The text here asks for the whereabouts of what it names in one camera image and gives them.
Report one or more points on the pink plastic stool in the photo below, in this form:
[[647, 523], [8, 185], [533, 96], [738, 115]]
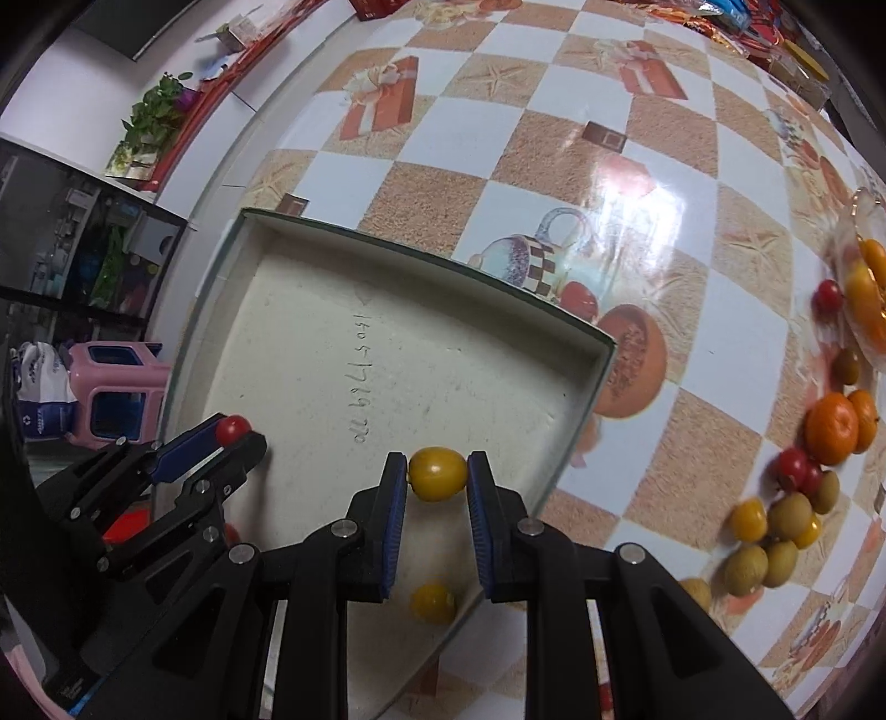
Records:
[[114, 398]]

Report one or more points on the white shallow cardboard tray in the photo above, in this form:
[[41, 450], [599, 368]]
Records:
[[311, 332]]

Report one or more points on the white carton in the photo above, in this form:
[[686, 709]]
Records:
[[239, 31]]

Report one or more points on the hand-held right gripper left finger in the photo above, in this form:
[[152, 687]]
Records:
[[394, 526]]

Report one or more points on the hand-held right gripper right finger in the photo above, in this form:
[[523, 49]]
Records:
[[477, 526]]

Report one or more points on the pile of snack packets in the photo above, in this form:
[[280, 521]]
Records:
[[734, 14]]

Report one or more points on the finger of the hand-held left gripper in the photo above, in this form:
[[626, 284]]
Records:
[[235, 464], [183, 453]]

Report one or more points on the black glass cabinet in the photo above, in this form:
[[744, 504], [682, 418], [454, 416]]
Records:
[[69, 235]]

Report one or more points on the red plastic stool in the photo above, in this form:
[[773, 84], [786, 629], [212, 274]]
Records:
[[124, 529]]

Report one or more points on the green potted plant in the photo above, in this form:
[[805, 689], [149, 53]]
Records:
[[156, 104]]

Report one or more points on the clear glass bowl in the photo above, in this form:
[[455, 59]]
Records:
[[848, 228]]

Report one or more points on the red box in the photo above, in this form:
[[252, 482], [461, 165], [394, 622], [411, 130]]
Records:
[[374, 7]]

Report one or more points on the jar with yellow lid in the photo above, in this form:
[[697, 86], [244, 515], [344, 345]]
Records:
[[803, 66]]

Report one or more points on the white plastic bag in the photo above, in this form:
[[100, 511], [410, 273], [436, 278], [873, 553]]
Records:
[[41, 394]]

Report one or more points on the orange mandarin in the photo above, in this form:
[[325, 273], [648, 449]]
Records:
[[830, 428], [866, 419]]

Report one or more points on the small orange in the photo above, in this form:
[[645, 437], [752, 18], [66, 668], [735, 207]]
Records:
[[875, 255], [864, 291]]

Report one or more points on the brown longan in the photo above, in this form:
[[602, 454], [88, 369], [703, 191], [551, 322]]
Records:
[[790, 516], [781, 562], [746, 568], [827, 490], [846, 365]]

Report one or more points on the printed picture card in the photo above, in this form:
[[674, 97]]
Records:
[[128, 160]]

